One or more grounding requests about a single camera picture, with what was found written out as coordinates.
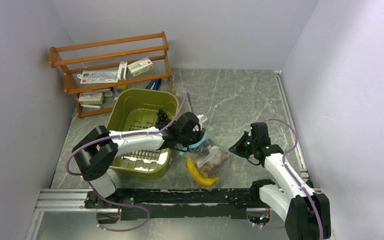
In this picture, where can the small white upright box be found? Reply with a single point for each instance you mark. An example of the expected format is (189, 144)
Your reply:
(122, 70)

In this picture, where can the clear zip top bag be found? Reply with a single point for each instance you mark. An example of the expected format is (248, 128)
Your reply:
(208, 156)

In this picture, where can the dark fake grape bunch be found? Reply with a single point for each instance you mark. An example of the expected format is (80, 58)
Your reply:
(162, 119)

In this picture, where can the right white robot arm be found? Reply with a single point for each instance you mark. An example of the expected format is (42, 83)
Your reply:
(306, 213)

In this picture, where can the white green box on shelf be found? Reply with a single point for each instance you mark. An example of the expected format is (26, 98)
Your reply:
(140, 66)

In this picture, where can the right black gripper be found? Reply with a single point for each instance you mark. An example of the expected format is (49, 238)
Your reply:
(237, 148)

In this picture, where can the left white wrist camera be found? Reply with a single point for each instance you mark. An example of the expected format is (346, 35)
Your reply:
(202, 118)

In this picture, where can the white box lower shelf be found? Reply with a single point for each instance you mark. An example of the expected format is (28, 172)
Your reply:
(91, 98)

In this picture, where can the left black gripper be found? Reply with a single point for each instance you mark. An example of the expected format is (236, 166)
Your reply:
(199, 132)

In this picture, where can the yellow fake banana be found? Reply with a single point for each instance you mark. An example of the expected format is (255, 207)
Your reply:
(194, 173)

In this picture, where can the clear blister pack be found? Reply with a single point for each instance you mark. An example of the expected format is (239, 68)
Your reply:
(98, 77)

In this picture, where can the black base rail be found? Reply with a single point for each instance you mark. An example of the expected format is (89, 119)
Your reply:
(134, 203)

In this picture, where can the aluminium frame rail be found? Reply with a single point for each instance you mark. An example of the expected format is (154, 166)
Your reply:
(61, 200)

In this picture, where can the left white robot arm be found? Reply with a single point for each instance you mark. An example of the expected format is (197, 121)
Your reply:
(95, 153)

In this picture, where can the olive green plastic bin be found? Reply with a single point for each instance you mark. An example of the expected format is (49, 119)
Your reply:
(136, 110)

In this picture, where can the orange wooden shelf rack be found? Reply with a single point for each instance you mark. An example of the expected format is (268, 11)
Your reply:
(111, 64)

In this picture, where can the blue stapler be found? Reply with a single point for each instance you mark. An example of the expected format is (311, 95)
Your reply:
(154, 84)

